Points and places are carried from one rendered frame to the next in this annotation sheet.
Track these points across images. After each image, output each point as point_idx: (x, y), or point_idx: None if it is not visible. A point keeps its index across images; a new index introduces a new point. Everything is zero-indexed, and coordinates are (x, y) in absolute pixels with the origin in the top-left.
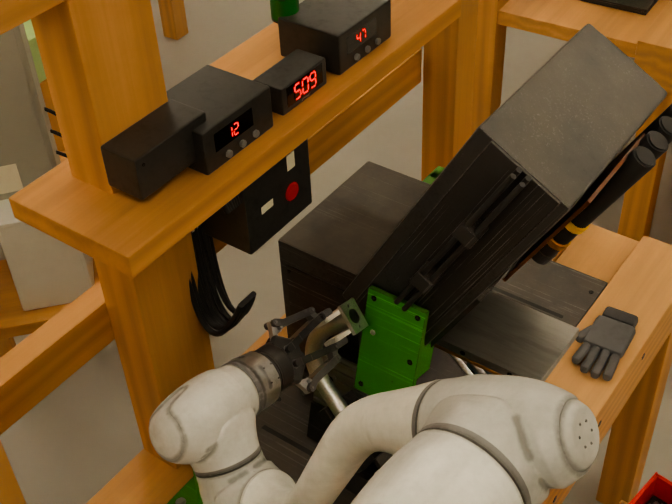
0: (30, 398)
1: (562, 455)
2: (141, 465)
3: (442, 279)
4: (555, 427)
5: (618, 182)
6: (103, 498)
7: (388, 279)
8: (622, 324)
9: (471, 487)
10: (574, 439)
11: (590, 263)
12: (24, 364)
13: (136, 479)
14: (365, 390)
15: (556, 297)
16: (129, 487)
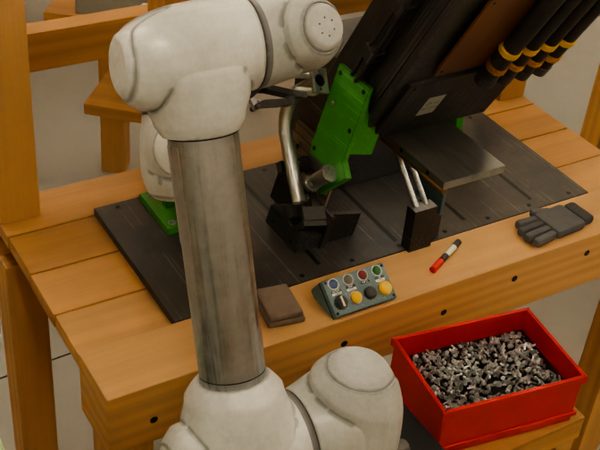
0: (67, 56)
1: (301, 26)
2: (139, 173)
3: (386, 58)
4: (304, 8)
5: (537, 9)
6: (101, 181)
7: (354, 58)
8: (575, 215)
9: (229, 14)
10: (313, 20)
11: (586, 179)
12: (70, 26)
13: (131, 179)
14: (315, 154)
15: (535, 186)
16: (123, 182)
